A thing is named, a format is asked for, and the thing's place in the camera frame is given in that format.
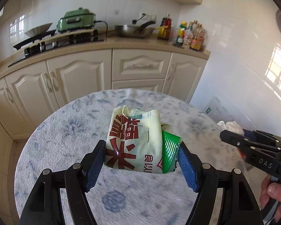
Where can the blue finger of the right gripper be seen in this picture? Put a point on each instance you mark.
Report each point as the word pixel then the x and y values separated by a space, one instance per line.
pixel 248 146
pixel 261 136

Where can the green electric cooker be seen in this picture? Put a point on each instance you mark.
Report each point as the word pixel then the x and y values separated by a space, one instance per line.
pixel 77 19

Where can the dark soy sauce bottle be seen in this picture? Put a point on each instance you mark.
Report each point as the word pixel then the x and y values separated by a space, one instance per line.
pixel 165 30

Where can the black gas stove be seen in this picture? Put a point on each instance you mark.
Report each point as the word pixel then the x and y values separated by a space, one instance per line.
pixel 51 42

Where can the red label oil bottle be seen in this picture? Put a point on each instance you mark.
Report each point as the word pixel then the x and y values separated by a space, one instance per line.
pixel 198 38

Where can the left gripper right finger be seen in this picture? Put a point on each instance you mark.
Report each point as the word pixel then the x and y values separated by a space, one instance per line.
pixel 203 181

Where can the white rice bag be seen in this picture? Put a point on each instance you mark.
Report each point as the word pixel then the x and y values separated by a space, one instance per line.
pixel 218 112

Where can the green white sauce packet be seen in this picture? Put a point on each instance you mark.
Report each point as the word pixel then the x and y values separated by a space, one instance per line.
pixel 138 141

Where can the wall power outlet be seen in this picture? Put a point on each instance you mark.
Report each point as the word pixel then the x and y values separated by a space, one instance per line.
pixel 148 17

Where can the steel wok pan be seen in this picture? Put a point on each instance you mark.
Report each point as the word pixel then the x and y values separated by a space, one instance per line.
pixel 136 31

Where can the person's right hand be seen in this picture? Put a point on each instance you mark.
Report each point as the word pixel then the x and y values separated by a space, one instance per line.
pixel 271 190

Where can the yellow cap condiment bottle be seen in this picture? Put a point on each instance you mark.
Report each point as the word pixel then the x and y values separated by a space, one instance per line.
pixel 181 33

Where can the cream lower kitchen cabinets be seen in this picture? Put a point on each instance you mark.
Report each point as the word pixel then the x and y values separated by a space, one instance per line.
pixel 61 106

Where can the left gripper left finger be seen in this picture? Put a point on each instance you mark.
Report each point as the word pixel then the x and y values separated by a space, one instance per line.
pixel 79 179

